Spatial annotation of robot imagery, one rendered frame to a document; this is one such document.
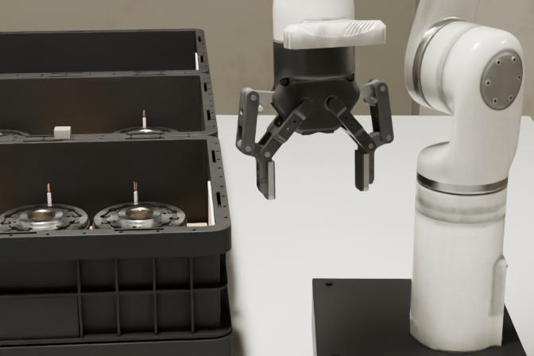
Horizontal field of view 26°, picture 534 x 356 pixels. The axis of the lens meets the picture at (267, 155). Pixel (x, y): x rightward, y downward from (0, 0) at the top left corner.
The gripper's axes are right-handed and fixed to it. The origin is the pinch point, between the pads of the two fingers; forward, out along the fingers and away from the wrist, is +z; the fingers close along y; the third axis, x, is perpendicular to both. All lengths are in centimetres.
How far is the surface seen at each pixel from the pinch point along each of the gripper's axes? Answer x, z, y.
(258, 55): -182, 13, -43
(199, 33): -81, -6, -7
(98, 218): -21.7, 7.1, 18.1
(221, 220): -0.2, 2.3, 9.2
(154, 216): -19.5, 6.8, 12.3
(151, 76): -56, -3, 6
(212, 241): 2.1, 3.5, 10.6
